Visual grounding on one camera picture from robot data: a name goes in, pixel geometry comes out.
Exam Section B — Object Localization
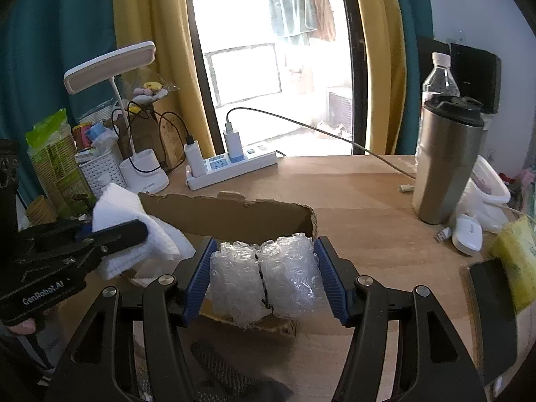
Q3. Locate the outdoor air conditioner unit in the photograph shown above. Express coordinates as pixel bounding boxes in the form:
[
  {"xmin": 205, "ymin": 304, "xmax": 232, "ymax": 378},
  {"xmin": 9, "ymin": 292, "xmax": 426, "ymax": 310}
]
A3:
[{"xmin": 326, "ymin": 86, "xmax": 354, "ymax": 128}]

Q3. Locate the white desk lamp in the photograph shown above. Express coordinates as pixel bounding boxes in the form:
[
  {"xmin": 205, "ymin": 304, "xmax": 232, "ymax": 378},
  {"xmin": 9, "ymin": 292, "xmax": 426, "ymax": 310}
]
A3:
[{"xmin": 64, "ymin": 41, "xmax": 170, "ymax": 197}]

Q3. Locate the white charger with grey cable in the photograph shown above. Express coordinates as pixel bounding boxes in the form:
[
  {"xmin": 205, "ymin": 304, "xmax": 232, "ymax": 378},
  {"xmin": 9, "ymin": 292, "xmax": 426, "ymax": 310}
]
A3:
[{"xmin": 222, "ymin": 121, "xmax": 244, "ymax": 160}]

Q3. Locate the person's left hand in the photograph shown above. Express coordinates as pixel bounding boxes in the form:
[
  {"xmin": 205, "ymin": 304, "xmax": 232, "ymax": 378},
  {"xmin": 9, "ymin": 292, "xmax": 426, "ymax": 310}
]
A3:
[{"xmin": 0, "ymin": 317, "xmax": 38, "ymax": 338}]

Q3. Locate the black phone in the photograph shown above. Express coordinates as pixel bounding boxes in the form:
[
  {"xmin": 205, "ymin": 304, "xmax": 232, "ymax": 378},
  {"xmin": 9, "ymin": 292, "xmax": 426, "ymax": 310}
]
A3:
[{"xmin": 461, "ymin": 257, "xmax": 520, "ymax": 386}]

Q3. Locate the grey charger cable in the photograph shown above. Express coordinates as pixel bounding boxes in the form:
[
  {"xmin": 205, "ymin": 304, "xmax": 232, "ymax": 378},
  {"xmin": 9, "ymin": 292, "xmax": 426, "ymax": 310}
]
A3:
[{"xmin": 225, "ymin": 107, "xmax": 417, "ymax": 193}]

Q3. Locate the yellow curtain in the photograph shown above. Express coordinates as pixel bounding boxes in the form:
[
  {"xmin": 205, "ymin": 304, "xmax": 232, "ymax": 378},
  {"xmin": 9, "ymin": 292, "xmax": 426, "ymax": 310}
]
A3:
[
  {"xmin": 113, "ymin": 0, "xmax": 218, "ymax": 168},
  {"xmin": 349, "ymin": 0, "xmax": 407, "ymax": 155}
]

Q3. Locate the clear water bottle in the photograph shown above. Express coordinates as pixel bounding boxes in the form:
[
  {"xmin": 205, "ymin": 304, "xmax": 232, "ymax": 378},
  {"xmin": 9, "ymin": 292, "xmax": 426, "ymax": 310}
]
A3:
[{"xmin": 416, "ymin": 52, "xmax": 461, "ymax": 157}]

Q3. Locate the yellow tissue pack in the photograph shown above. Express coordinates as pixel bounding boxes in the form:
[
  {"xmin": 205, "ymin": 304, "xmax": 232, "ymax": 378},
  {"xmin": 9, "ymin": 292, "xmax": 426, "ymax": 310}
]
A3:
[{"xmin": 490, "ymin": 215, "xmax": 536, "ymax": 315}]

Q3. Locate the black door frame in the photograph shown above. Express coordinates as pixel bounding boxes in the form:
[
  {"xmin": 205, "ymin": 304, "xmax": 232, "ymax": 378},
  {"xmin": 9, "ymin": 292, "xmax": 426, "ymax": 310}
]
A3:
[{"xmin": 184, "ymin": 0, "xmax": 371, "ymax": 155}]

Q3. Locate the bag of plush toys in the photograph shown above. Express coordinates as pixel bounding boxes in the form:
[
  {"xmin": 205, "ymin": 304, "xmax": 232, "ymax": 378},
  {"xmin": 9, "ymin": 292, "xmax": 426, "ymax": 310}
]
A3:
[{"xmin": 128, "ymin": 83, "xmax": 179, "ymax": 105}]

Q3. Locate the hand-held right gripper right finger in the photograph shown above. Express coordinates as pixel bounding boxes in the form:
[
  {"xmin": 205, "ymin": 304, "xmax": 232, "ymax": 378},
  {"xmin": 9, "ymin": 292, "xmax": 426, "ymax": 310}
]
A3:
[{"xmin": 314, "ymin": 237, "xmax": 488, "ymax": 402}]

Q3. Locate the teal curtain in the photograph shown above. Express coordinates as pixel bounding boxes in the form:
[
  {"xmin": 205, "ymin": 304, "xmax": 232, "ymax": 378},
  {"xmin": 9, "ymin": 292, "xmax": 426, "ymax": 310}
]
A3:
[
  {"xmin": 0, "ymin": 0, "xmax": 122, "ymax": 202},
  {"xmin": 389, "ymin": 0, "xmax": 434, "ymax": 155}
]

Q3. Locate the brown paper cup stack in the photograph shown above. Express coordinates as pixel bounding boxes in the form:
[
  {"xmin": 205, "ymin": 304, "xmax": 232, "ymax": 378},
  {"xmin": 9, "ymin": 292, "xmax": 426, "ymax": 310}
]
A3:
[{"xmin": 25, "ymin": 195, "xmax": 58, "ymax": 227}]

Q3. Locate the teal hanging towel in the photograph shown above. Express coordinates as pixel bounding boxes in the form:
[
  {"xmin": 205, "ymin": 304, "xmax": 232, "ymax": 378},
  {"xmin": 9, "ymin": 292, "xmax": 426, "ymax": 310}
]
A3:
[{"xmin": 266, "ymin": 0, "xmax": 319, "ymax": 47}]

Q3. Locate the red tin can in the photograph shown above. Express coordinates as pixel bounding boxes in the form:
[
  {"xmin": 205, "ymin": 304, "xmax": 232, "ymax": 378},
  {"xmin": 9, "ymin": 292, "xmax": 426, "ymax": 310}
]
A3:
[{"xmin": 72, "ymin": 122, "xmax": 93, "ymax": 149}]

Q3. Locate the white charger with black cable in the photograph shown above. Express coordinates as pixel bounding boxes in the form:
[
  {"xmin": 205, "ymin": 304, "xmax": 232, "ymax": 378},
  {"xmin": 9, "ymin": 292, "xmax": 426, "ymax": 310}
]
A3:
[{"xmin": 184, "ymin": 136, "xmax": 208, "ymax": 177}]

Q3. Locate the white oval device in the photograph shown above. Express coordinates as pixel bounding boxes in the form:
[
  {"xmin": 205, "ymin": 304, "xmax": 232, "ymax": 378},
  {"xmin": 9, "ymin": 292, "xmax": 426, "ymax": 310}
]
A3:
[{"xmin": 451, "ymin": 213, "xmax": 484, "ymax": 256}]

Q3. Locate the stack of white paper cups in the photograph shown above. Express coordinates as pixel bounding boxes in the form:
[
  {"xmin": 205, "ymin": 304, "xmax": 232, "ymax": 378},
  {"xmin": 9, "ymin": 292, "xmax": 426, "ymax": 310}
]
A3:
[{"xmin": 79, "ymin": 100, "xmax": 122, "ymax": 123}]

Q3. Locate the white power strip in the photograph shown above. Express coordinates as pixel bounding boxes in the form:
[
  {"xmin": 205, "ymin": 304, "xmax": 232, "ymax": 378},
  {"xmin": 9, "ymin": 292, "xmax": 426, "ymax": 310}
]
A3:
[{"xmin": 185, "ymin": 148, "xmax": 279, "ymax": 191}]

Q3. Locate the white plastic container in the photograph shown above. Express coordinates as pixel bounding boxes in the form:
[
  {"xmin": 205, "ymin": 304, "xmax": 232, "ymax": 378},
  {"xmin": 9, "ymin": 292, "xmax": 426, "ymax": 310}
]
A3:
[{"xmin": 454, "ymin": 155, "xmax": 512, "ymax": 235}]

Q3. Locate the black monitor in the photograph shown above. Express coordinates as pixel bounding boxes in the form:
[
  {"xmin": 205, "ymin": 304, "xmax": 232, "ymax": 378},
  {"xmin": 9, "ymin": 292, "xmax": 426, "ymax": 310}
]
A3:
[
  {"xmin": 419, "ymin": 36, "xmax": 452, "ymax": 80},
  {"xmin": 450, "ymin": 43, "xmax": 502, "ymax": 114}
]

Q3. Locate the white plastic basket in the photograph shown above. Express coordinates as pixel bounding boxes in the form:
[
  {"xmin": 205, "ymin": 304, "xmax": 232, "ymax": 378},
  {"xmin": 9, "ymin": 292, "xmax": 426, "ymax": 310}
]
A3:
[{"xmin": 79, "ymin": 148, "xmax": 128, "ymax": 199}]

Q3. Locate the black charger cable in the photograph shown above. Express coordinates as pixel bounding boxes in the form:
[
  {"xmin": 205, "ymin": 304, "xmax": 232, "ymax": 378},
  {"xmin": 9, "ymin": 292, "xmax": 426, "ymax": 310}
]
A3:
[{"xmin": 126, "ymin": 100, "xmax": 195, "ymax": 174}]

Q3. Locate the cardboard box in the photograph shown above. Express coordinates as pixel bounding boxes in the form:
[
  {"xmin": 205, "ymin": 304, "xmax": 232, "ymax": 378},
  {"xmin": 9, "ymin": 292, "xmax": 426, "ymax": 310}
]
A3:
[{"xmin": 121, "ymin": 190, "xmax": 319, "ymax": 338}]

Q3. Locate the brown paper bag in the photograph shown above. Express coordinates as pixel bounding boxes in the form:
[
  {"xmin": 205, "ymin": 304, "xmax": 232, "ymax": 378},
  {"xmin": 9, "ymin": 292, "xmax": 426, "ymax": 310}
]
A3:
[{"xmin": 105, "ymin": 107, "xmax": 187, "ymax": 172}]

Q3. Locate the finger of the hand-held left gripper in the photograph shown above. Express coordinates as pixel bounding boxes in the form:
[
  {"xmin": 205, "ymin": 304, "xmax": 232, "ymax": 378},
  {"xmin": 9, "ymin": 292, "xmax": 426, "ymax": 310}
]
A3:
[
  {"xmin": 19, "ymin": 217, "xmax": 93, "ymax": 244},
  {"xmin": 25, "ymin": 219, "xmax": 148, "ymax": 278}
]

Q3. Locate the bubble wrap roll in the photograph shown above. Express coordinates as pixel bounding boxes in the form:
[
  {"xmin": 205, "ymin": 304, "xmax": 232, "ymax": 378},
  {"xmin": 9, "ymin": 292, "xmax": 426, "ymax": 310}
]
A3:
[{"xmin": 205, "ymin": 234, "xmax": 325, "ymax": 329}]

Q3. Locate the black textured cloth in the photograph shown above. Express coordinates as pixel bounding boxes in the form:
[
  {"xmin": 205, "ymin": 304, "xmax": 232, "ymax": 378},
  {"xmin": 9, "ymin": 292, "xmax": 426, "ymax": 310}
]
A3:
[{"xmin": 190, "ymin": 339, "xmax": 294, "ymax": 402}]

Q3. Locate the white towel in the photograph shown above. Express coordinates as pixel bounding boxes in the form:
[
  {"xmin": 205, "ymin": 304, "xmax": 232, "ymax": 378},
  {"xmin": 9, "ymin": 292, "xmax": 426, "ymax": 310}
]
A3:
[{"xmin": 91, "ymin": 182, "xmax": 197, "ymax": 280}]

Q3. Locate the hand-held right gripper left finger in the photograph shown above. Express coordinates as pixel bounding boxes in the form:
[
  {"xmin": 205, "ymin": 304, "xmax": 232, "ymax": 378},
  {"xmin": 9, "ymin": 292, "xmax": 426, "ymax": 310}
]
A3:
[{"xmin": 44, "ymin": 237, "xmax": 216, "ymax": 402}]

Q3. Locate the brown hanging garment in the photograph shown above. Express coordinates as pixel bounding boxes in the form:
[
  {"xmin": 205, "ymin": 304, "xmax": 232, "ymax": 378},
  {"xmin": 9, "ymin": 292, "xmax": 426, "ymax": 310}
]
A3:
[{"xmin": 310, "ymin": 0, "xmax": 338, "ymax": 43}]

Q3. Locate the green paper cup pack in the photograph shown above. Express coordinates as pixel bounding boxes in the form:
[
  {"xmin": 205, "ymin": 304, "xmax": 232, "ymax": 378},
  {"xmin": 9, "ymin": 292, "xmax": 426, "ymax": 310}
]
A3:
[{"xmin": 25, "ymin": 109, "xmax": 95, "ymax": 218}]

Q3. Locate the steel tumbler with black lid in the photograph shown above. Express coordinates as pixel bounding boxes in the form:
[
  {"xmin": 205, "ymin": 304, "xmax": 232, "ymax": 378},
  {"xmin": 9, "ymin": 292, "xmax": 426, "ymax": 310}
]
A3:
[{"xmin": 412, "ymin": 94, "xmax": 485, "ymax": 224}]

